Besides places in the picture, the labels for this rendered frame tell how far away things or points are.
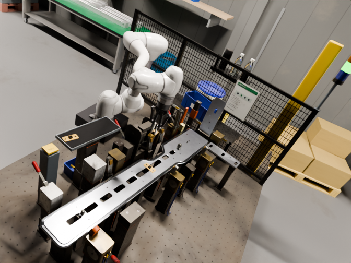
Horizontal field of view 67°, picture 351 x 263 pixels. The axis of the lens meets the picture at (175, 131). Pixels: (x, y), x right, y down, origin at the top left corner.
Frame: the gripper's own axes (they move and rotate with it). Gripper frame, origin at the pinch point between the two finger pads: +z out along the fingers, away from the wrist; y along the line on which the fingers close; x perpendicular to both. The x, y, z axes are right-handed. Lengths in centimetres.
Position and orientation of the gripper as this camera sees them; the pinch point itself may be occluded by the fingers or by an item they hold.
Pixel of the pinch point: (154, 128)
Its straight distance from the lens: 163.1
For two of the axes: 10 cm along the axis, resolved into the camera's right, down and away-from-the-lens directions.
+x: 3.7, -4.5, 8.1
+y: 8.7, 4.7, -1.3
